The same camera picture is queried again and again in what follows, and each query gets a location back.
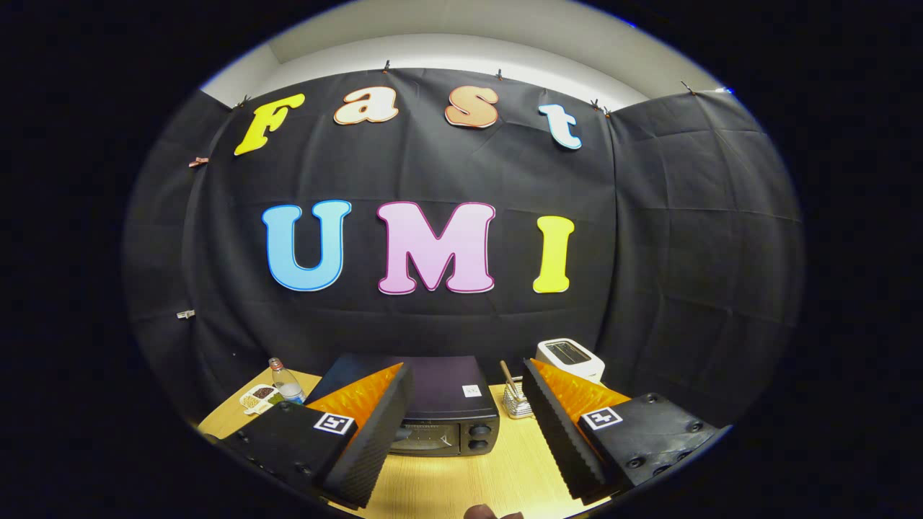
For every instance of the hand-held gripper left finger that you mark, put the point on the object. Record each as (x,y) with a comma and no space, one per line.
(375,432)

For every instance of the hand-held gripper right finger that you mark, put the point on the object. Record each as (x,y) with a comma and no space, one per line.
(559,436)

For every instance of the black toaster oven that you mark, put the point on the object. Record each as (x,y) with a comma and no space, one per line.
(447,404)

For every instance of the white pop-up toaster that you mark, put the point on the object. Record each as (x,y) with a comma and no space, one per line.
(570,355)

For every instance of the wooden utensil stick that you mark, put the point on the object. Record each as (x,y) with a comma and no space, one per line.
(509,376)

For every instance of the clear plastic water bottle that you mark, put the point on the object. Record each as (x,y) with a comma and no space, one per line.
(287,386)

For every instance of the white divided snack dish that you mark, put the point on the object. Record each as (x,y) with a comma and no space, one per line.
(259,396)

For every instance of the pink cloth clip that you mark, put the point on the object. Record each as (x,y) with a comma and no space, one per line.
(198,162)

